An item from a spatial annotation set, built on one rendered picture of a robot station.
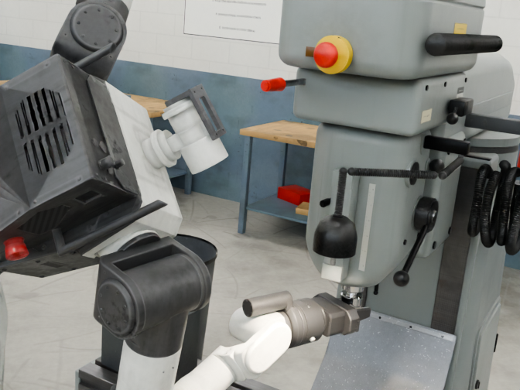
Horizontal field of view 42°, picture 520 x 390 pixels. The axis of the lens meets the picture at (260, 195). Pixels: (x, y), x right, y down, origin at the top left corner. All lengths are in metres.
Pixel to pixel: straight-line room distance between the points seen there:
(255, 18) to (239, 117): 0.91
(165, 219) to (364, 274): 0.43
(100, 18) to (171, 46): 5.68
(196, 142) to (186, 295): 0.23
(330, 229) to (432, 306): 0.74
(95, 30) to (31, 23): 6.99
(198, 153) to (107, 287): 0.25
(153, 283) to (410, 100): 0.53
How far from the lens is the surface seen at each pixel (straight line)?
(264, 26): 6.24
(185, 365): 1.72
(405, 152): 1.25
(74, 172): 0.91
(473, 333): 1.83
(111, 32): 1.13
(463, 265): 1.73
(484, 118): 1.56
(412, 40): 1.09
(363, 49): 1.10
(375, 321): 1.84
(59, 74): 0.97
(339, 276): 1.28
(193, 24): 6.65
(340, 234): 1.09
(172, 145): 1.07
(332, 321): 1.35
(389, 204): 1.26
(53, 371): 3.63
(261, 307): 1.26
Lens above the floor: 1.82
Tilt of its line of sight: 15 degrees down
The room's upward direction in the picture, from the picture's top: 5 degrees clockwise
